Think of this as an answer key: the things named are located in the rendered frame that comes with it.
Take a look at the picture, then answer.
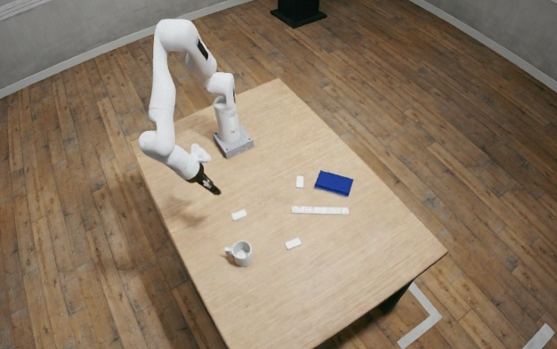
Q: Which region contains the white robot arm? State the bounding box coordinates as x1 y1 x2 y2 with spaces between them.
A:
139 20 240 180

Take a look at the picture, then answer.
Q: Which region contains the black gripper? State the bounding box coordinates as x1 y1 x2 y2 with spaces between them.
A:
185 163 222 196

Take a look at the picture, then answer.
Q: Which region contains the grey mug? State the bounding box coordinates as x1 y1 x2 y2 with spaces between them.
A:
225 241 254 267

